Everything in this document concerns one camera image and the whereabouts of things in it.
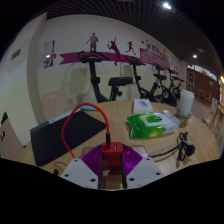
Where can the small white box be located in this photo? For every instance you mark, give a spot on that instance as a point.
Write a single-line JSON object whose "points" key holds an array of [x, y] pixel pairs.
{"points": [[142, 106]]}

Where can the small wall posters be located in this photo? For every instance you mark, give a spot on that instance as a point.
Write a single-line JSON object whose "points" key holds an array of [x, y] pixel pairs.
{"points": [[49, 47]]}

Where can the red charger block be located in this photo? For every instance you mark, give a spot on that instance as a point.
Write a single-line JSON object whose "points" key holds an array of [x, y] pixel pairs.
{"points": [[111, 155]]}

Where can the black mouse pad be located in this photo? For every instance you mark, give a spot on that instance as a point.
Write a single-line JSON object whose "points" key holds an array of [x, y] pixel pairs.
{"points": [[63, 136]]}

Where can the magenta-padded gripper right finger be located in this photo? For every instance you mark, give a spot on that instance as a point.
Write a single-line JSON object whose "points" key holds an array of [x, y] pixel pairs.
{"points": [[136, 166]]}

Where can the grey wall vent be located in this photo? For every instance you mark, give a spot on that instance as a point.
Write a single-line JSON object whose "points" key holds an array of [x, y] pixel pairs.
{"points": [[16, 54]]}

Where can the blue and orange marker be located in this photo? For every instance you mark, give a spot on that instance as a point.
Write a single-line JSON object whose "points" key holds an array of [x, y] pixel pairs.
{"points": [[90, 107]]}

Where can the light wooden chair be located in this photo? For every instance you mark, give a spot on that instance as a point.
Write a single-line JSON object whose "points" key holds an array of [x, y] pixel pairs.
{"points": [[55, 101]]}

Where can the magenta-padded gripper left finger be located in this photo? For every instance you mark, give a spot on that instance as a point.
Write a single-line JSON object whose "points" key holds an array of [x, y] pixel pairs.
{"points": [[87, 166]]}

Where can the white paper cup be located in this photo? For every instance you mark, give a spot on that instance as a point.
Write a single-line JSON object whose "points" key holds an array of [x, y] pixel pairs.
{"points": [[186, 101]]}

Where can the green wet wipes pack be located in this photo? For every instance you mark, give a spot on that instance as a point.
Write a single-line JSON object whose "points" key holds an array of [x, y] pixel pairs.
{"points": [[150, 125]]}

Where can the pink power strip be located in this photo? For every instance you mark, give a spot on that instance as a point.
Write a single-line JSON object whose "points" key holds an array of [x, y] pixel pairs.
{"points": [[141, 151]]}

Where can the ceiling lights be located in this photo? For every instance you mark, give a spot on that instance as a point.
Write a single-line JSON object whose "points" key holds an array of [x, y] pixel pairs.
{"points": [[166, 5]]}

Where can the round wooden coaster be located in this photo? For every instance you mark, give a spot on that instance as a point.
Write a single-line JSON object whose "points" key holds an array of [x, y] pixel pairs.
{"points": [[181, 116]]}

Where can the row of black exercise bikes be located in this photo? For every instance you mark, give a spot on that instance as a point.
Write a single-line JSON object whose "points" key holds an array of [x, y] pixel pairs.
{"points": [[94, 80]]}

